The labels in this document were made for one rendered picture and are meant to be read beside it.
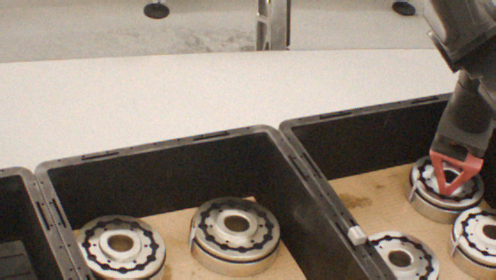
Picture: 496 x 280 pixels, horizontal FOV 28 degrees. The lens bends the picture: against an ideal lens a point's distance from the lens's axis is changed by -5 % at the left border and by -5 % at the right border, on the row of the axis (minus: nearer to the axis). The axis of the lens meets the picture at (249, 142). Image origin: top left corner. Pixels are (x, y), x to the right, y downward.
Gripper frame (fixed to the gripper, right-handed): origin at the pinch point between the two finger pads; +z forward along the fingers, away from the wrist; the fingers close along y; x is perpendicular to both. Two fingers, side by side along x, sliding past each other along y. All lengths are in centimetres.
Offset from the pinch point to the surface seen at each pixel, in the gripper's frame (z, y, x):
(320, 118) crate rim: -6.1, -6.1, 17.3
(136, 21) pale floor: 86, 134, 105
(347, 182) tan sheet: 3.9, -3.8, 12.5
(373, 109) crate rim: -6.1, -0.7, 12.0
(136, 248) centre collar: -0.2, -31.5, 29.0
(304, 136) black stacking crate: -4.3, -8.2, 18.3
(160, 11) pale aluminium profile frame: 85, 141, 101
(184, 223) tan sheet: 3.6, -21.3, 27.4
